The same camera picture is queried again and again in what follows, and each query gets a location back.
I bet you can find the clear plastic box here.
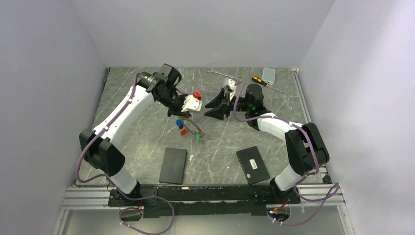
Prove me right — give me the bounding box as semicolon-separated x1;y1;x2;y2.
262;68;276;83

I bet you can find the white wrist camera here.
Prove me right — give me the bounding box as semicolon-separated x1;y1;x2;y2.
222;78;238;101
181;91;203;113

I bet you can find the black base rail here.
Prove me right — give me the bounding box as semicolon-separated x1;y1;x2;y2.
108;185;300;218

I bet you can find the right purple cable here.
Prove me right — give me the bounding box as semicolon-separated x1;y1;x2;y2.
233;81;341;227

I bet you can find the black flat box left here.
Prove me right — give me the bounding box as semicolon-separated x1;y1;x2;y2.
159;147;187;185

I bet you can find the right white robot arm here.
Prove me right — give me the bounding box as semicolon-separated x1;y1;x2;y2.
205;84;330;203

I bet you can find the purple cable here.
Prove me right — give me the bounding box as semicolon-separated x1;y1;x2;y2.
75;72;195;235
233;81;341;227

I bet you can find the aluminium frame rail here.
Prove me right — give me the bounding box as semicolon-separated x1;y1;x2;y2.
61;184;346;210

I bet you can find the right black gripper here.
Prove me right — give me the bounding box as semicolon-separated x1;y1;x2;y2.
204;89;251;121

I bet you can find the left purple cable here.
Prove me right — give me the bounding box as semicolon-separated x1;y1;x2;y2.
75;72;195;235

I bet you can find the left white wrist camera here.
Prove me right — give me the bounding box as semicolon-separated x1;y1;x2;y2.
181;91;203;113

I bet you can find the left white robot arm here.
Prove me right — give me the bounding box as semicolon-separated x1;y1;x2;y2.
75;64;202;206

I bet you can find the yellow black screwdriver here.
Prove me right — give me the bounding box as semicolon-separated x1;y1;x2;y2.
251;76;283;93

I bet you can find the black box with label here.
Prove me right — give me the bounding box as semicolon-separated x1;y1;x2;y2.
236;146;270;185

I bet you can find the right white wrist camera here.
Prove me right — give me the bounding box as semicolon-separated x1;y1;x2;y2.
222;78;238;101

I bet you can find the silver wrench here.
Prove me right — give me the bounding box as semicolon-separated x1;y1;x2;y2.
206;67;243;81

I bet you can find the metal ring with keys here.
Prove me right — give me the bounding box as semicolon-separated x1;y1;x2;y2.
175;117;207;142

